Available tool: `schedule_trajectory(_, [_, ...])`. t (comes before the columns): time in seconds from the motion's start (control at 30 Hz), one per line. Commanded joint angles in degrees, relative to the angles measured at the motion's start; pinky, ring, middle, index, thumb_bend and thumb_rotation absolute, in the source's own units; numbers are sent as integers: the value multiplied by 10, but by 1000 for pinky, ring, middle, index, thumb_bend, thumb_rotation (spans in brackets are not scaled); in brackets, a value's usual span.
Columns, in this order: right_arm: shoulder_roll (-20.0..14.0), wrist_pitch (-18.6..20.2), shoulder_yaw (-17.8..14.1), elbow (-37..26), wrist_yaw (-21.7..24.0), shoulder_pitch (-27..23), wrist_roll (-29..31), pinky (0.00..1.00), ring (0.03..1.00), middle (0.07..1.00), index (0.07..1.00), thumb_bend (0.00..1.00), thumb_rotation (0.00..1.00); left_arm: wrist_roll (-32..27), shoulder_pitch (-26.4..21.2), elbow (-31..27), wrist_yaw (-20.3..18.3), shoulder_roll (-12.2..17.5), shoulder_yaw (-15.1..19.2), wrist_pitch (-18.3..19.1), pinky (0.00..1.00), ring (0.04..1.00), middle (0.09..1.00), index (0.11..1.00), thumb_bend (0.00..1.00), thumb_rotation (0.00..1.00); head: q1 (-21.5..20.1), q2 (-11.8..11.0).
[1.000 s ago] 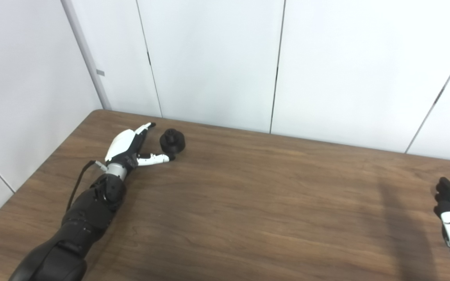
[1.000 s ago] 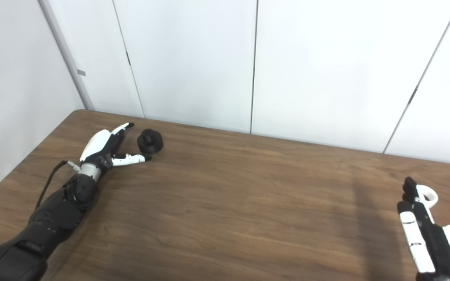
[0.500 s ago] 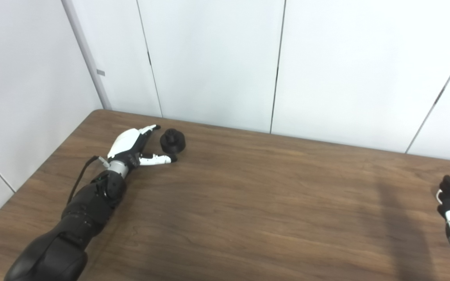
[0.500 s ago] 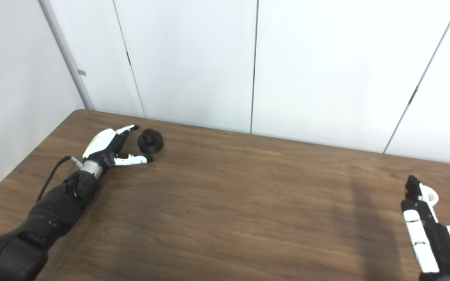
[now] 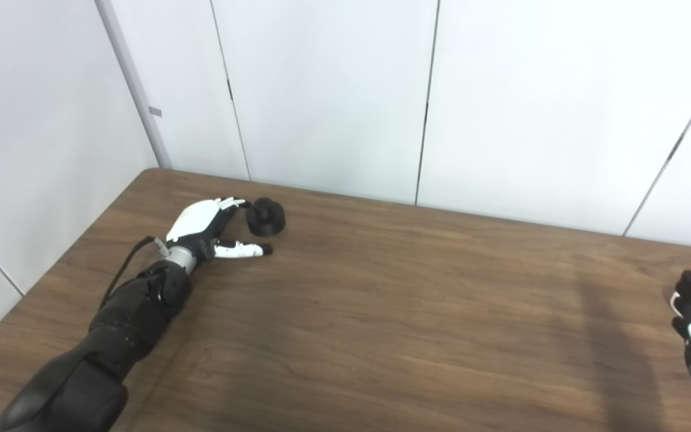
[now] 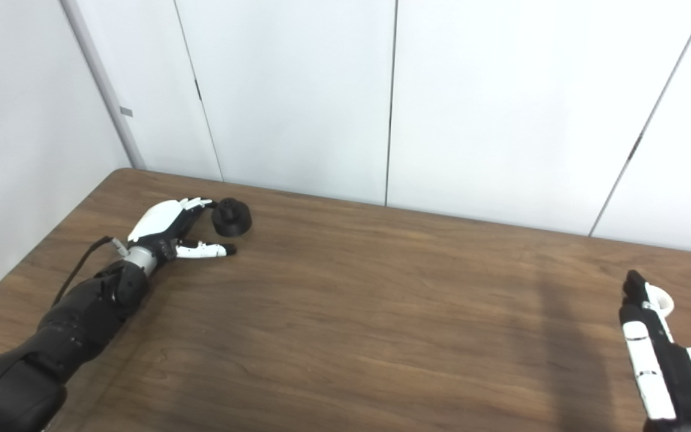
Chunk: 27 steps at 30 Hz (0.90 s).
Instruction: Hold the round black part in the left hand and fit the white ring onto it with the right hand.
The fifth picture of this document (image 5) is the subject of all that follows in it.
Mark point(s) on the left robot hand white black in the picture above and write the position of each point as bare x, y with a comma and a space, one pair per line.
198, 219

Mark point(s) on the round black part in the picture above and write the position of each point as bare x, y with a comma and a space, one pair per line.
266, 217

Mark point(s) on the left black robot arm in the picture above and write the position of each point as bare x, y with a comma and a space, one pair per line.
117, 336

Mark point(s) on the grey wall corner strip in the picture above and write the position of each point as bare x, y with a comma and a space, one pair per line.
135, 90

